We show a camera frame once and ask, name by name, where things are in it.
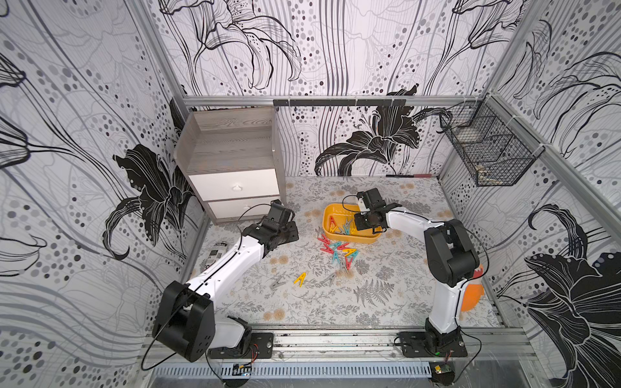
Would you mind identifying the yellow plastic storage box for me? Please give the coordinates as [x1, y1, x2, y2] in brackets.
[322, 203, 381, 244]

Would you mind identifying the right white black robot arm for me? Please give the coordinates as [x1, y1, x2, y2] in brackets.
[354, 189, 480, 346]

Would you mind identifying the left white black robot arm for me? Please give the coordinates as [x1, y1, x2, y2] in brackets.
[152, 200, 299, 362]

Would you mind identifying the red clothespin in pile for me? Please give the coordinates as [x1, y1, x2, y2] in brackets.
[318, 234, 349, 254]

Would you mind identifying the yellow clothespin lower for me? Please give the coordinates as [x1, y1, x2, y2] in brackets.
[294, 273, 307, 287]

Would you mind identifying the grey clothespin lower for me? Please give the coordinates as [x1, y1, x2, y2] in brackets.
[269, 276, 286, 292]

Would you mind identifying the wooden two-drawer cabinet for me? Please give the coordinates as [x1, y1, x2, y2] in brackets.
[174, 107, 286, 225]

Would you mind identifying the orange monster plush toy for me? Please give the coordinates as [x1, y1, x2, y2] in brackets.
[461, 265, 485, 312]

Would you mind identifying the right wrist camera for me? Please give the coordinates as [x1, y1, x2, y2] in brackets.
[356, 192, 369, 213]

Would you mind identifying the red-handled screwdriver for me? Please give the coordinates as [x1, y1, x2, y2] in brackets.
[385, 174, 435, 179]

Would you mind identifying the black wall rail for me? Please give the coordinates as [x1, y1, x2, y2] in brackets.
[273, 99, 407, 107]

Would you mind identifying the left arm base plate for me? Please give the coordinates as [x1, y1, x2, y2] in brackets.
[208, 332, 274, 360]

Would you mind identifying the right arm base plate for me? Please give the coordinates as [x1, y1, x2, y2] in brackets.
[396, 330, 468, 358]

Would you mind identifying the black wire wall basket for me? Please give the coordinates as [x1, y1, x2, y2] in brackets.
[439, 101, 545, 187]

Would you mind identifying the white cable duct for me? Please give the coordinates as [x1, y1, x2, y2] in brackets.
[153, 361, 432, 380]

